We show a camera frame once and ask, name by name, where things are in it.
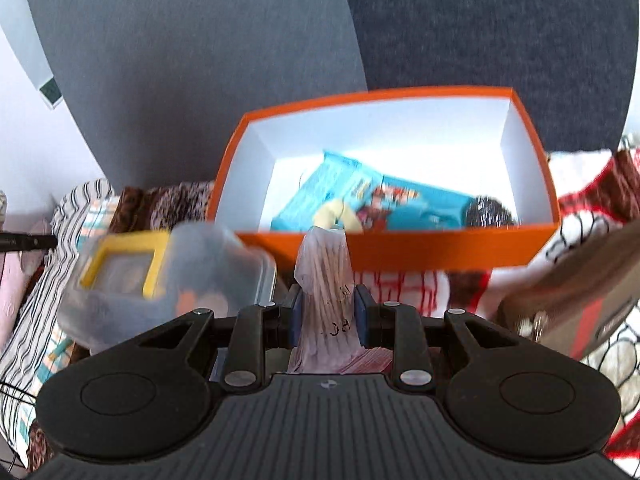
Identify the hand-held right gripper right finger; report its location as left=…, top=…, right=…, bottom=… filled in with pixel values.
left=354, top=284, right=521, bottom=392

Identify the white wall device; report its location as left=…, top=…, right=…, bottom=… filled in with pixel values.
left=37, top=77, right=64, bottom=109

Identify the light blue plain packet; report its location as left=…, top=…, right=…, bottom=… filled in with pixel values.
left=272, top=152, right=373, bottom=232

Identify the striped checked cloth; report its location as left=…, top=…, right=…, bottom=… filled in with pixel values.
left=0, top=180, right=118, bottom=461

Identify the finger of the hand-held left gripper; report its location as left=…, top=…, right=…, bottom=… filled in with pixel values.
left=0, top=232, right=58, bottom=254

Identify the clear bag of toothpicks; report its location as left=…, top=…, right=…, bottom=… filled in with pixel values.
left=287, top=226, right=367, bottom=376

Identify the clear plastic toolbox yellow latch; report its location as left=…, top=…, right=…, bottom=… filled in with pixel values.
left=57, top=222, right=278, bottom=356

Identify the brown patterned blanket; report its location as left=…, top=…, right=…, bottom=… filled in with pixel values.
left=110, top=182, right=217, bottom=235

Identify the red and white floral blanket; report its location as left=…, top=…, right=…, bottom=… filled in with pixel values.
left=345, top=135, right=640, bottom=466

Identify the teal printed packet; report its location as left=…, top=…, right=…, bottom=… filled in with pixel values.
left=350, top=175, right=478, bottom=232

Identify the pink folded cloth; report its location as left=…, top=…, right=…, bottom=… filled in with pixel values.
left=0, top=250, right=47, bottom=343

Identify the cream fabric scrunchie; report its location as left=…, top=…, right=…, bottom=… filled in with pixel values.
left=314, top=200, right=363, bottom=233

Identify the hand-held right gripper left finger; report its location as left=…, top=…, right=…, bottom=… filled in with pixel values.
left=137, top=284, right=304, bottom=393

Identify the orange cardboard box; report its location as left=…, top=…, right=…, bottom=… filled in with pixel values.
left=207, top=87, right=560, bottom=273

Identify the brown handbag with red stripe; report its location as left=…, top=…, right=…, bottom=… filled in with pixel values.
left=500, top=220, right=640, bottom=361

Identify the steel wire scourer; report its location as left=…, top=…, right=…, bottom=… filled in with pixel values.
left=464, top=196, right=519, bottom=229

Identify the black cable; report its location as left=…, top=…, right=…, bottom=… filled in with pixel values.
left=0, top=379, right=38, bottom=403

